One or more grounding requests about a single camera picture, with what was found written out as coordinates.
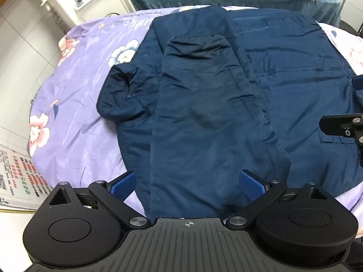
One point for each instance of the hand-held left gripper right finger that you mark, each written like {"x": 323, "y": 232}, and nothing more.
{"x": 252, "y": 186}

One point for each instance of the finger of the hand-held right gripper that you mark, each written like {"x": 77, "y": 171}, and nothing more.
{"x": 358, "y": 82}
{"x": 337, "y": 126}

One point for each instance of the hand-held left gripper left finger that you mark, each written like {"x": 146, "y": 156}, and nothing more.
{"x": 121, "y": 187}

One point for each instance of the navy blue jacket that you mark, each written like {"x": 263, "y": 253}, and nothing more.
{"x": 215, "y": 107}

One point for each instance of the black round stool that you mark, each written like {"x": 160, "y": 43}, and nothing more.
{"x": 351, "y": 28}

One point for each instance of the printed floor leaflet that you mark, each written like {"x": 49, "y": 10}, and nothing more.
{"x": 22, "y": 175}

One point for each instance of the purple floral bed sheet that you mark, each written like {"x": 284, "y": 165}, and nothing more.
{"x": 82, "y": 85}

